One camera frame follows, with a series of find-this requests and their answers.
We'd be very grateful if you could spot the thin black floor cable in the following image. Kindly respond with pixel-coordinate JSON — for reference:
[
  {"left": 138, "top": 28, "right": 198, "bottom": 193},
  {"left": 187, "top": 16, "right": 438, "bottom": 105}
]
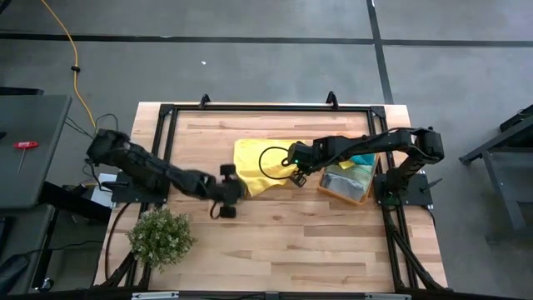
[{"left": 63, "top": 112, "right": 122, "bottom": 185}]

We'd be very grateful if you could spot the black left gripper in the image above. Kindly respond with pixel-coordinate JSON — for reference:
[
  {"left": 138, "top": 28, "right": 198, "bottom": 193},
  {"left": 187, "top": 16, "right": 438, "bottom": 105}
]
[{"left": 207, "top": 163, "right": 249, "bottom": 220}]

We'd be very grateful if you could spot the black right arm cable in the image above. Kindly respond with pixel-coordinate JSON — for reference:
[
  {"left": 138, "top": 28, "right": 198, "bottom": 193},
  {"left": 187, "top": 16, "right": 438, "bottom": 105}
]
[{"left": 258, "top": 145, "right": 301, "bottom": 182}]

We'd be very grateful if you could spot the dark frame-side cable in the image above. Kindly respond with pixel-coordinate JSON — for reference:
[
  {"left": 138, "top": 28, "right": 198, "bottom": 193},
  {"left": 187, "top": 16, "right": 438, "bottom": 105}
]
[{"left": 103, "top": 201, "right": 135, "bottom": 281}]

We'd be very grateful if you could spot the black metal beam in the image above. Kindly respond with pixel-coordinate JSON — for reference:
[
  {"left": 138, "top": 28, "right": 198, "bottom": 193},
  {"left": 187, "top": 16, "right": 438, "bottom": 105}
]
[{"left": 37, "top": 181, "right": 113, "bottom": 224}]

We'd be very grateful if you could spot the red-handled hex key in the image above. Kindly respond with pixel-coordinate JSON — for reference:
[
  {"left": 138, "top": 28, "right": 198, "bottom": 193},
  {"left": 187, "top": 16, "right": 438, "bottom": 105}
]
[{"left": 12, "top": 140, "right": 40, "bottom": 176}]

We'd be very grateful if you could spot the silver metal bracket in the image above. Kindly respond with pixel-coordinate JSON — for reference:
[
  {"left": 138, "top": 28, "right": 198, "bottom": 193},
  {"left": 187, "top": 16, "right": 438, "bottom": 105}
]
[
  {"left": 131, "top": 291, "right": 181, "bottom": 300},
  {"left": 364, "top": 292, "right": 412, "bottom": 300}
]

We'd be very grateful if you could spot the grey metal stand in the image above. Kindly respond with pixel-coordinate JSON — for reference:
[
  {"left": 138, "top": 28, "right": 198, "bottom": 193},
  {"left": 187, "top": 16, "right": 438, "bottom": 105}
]
[{"left": 459, "top": 103, "right": 533, "bottom": 243}]

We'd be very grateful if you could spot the artificial green plant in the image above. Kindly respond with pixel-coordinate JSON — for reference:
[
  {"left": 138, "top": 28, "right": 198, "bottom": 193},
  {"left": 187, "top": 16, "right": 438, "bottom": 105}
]
[{"left": 126, "top": 206, "right": 197, "bottom": 273}]

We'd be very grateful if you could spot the grey side table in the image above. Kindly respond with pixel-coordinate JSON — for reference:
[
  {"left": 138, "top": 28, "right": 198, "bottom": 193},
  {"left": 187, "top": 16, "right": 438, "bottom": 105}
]
[{"left": 0, "top": 94, "right": 73, "bottom": 210}]

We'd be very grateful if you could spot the white flat box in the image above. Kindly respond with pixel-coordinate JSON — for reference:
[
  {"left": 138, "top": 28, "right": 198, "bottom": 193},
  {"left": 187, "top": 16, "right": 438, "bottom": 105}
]
[{"left": 88, "top": 172, "right": 117, "bottom": 208}]

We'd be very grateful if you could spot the grey microfiber towel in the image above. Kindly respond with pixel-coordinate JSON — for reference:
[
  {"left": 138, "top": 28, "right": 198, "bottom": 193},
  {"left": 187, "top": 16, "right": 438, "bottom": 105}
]
[{"left": 321, "top": 172, "right": 368, "bottom": 203}]

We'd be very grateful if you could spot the teal microfiber towel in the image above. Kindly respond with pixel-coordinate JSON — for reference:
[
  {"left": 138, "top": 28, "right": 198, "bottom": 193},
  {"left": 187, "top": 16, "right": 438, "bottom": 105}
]
[{"left": 349, "top": 152, "right": 376, "bottom": 167}]

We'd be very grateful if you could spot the black aluminium frame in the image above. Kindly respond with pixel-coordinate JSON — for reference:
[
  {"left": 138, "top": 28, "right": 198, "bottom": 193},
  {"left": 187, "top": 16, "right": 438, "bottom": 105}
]
[{"left": 98, "top": 90, "right": 450, "bottom": 293}]

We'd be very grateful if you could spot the green microfiber towel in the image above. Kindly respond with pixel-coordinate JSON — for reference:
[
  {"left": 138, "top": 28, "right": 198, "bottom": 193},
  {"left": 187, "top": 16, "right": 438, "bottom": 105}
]
[{"left": 326, "top": 164, "right": 374, "bottom": 184}]

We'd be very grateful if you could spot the yellow extension cable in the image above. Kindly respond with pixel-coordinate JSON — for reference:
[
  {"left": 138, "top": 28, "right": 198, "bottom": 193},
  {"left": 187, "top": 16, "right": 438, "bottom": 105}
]
[{"left": 39, "top": 0, "right": 97, "bottom": 128}]

